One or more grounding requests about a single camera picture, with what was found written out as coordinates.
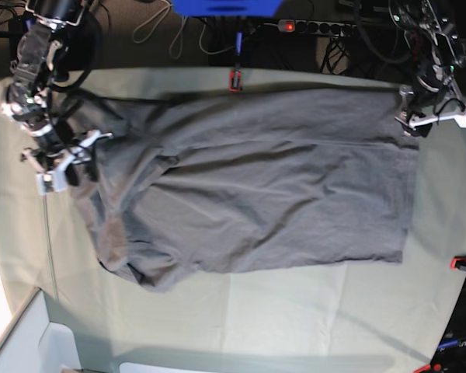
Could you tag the red black clamp centre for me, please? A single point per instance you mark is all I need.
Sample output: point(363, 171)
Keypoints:
point(235, 77)

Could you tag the black power strip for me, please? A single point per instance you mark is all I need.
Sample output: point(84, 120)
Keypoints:
point(317, 28)

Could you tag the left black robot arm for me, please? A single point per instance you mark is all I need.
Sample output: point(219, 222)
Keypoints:
point(432, 52)

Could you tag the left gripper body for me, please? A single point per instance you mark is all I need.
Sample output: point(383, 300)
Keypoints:
point(433, 85)

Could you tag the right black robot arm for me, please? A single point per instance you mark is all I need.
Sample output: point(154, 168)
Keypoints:
point(37, 76)

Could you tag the red clamp bottom right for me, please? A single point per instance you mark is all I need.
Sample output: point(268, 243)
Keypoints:
point(430, 368)

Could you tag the white storage bin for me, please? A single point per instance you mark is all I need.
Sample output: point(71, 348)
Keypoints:
point(33, 343)

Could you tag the grey t-shirt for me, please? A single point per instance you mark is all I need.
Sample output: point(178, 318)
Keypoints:
point(231, 184)

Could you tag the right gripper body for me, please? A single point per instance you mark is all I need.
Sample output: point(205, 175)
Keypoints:
point(34, 114)

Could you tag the blue plastic mount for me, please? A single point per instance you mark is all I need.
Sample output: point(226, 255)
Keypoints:
point(196, 8)

